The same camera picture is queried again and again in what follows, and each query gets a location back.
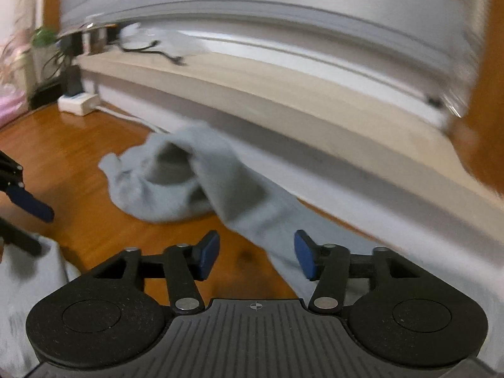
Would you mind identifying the black power adapter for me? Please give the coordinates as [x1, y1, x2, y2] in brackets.
[65, 66, 82, 95]

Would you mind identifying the small metal object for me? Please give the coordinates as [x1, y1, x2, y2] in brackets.
[81, 23, 119, 55]

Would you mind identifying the white power cord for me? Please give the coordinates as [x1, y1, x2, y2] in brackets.
[94, 104, 171, 135]

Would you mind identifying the pink cloth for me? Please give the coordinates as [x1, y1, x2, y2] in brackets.
[0, 86, 26, 127]

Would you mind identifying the grey printed t-shirt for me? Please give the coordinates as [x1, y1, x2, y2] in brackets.
[0, 122, 504, 378]

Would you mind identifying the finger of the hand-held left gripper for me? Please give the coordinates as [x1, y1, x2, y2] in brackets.
[0, 150, 54, 223]
[0, 216, 42, 255]

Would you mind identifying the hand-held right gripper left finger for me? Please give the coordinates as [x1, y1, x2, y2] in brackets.
[90, 230, 220, 316]

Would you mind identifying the pale wooden window sill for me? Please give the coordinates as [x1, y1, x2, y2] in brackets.
[77, 52, 504, 253]

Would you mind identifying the white power strip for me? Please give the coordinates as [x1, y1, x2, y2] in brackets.
[58, 92, 99, 116]

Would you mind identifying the green plant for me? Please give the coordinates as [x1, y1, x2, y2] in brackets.
[31, 26, 60, 49]

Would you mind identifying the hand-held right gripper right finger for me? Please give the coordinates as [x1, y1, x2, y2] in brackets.
[294, 229, 422, 316]

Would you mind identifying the white window blind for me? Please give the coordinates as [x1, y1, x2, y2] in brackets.
[59, 0, 486, 117]

